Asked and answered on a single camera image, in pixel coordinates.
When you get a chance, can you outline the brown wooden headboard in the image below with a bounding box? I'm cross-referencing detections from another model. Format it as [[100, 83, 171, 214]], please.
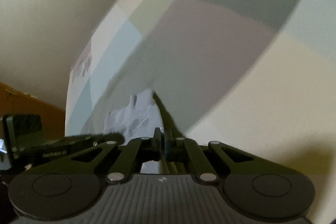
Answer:
[[1, 83, 66, 139]]

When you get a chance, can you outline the light blue patterned garment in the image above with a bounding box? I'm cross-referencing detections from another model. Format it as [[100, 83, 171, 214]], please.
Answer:
[[104, 89, 165, 174]]

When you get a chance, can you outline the pastel colour-block bed sheet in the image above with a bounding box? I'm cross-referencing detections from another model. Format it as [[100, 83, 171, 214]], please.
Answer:
[[66, 0, 335, 223]]

